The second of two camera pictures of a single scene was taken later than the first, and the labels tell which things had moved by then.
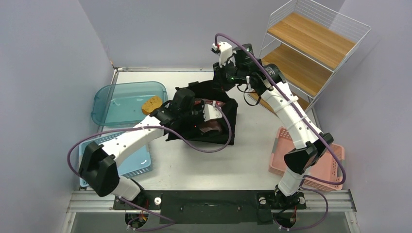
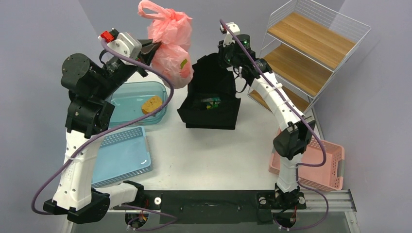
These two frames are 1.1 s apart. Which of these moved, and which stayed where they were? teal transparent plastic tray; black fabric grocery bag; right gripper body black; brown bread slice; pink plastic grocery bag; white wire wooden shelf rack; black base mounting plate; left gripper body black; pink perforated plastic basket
Moved: right gripper body black; pink plastic grocery bag; left gripper body black; black fabric grocery bag
Stayed: teal transparent plastic tray; brown bread slice; black base mounting plate; white wire wooden shelf rack; pink perforated plastic basket
